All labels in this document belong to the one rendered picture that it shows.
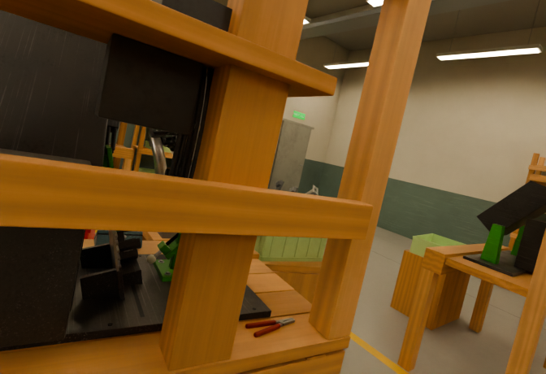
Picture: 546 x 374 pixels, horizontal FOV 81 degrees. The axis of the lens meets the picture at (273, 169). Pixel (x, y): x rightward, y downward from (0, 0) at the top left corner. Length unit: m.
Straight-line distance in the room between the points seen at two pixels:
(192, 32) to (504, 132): 7.29
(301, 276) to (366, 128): 1.06
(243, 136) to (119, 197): 0.25
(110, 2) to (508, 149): 7.33
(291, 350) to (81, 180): 0.64
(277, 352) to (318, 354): 0.15
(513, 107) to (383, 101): 6.86
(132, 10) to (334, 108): 9.31
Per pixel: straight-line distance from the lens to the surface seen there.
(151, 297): 0.98
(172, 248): 1.08
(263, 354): 0.88
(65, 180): 0.54
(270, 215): 0.65
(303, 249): 1.80
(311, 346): 0.97
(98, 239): 1.27
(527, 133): 7.54
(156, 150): 0.91
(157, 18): 0.56
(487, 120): 7.77
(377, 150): 0.89
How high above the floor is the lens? 1.36
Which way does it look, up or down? 4 degrees down
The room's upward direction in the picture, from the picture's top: 12 degrees clockwise
